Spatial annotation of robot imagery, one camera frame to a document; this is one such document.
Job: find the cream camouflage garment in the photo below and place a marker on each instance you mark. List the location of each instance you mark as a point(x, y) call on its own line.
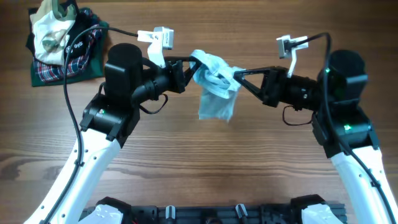
point(50, 27)

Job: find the light blue striped garment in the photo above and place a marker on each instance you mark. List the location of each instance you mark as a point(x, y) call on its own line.
point(219, 88)

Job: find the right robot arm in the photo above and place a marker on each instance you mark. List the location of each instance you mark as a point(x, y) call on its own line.
point(339, 125)

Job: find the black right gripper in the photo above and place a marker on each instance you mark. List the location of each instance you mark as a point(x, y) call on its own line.
point(270, 98)

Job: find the green folded cloth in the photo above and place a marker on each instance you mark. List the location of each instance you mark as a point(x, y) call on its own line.
point(93, 68)

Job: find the black garment white logo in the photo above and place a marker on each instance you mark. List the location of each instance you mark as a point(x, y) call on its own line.
point(76, 43)

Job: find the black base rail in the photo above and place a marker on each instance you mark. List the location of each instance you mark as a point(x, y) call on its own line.
point(265, 213)

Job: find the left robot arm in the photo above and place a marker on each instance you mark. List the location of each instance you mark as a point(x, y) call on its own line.
point(107, 122)

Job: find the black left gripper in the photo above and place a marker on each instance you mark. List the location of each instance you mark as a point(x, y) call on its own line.
point(180, 78)

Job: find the red plaid shirt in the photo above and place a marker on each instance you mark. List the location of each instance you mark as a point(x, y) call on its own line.
point(56, 70)

